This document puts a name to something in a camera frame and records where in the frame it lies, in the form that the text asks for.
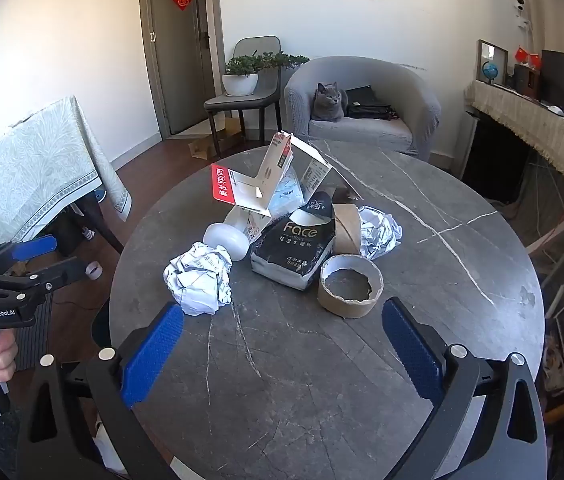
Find beige fringed desk cloth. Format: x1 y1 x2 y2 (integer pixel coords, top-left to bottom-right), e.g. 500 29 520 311
464 79 564 191

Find grey cat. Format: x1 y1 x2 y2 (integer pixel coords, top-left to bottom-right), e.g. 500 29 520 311
310 82 349 123

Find small red flags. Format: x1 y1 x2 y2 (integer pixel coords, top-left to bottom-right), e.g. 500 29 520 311
514 46 543 68

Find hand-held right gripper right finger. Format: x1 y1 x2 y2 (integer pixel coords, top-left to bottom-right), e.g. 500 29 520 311
381 296 548 480

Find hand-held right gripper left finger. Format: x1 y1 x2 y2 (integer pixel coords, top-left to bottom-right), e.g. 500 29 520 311
17 301 185 480

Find red and white cardboard packaging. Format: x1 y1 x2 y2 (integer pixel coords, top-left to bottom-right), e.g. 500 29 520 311
210 132 295 218

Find white open cardboard box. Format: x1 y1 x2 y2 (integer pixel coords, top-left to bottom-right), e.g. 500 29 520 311
282 132 363 206

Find grey armchair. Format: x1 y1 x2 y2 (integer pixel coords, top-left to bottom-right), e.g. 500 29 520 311
283 56 442 161

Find potted plant in white pot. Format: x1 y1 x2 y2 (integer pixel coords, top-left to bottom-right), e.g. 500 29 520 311
223 50 310 97

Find smooth cardboard tape core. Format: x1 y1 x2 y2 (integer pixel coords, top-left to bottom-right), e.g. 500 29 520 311
332 202 363 256

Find grey door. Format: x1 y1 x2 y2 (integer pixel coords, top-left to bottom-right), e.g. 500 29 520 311
139 0 223 136

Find dark wooden box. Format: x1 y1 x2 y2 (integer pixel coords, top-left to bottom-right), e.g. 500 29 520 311
513 64 543 100

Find white round plastic piece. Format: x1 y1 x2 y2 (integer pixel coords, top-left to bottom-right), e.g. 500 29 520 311
203 222 250 262

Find torn-edged cardboard tape core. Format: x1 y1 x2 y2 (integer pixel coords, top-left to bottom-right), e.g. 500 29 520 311
318 254 384 319

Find black table leg with sock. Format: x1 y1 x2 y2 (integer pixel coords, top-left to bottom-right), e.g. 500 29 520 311
79 195 125 256

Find grey dining chair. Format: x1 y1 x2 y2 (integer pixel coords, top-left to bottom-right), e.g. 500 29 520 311
204 36 283 156

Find black bag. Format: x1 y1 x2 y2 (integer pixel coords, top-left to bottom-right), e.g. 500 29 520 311
344 85 394 121

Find white crumpled paper ball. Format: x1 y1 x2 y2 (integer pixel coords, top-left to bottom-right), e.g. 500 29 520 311
163 241 233 317

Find silvery paper ball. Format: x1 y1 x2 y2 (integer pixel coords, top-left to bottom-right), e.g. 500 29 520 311
358 205 404 261

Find flat cardboard box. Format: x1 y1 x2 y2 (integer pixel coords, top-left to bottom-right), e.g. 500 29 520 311
188 117 243 158

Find black tissue packet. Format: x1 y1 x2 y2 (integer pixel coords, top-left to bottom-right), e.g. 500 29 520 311
249 191 337 291

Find blue and white mask packet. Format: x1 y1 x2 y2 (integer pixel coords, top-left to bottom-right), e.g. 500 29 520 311
267 167 305 218

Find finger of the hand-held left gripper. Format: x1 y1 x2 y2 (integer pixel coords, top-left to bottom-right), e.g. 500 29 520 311
0 234 59 267
0 256 89 307

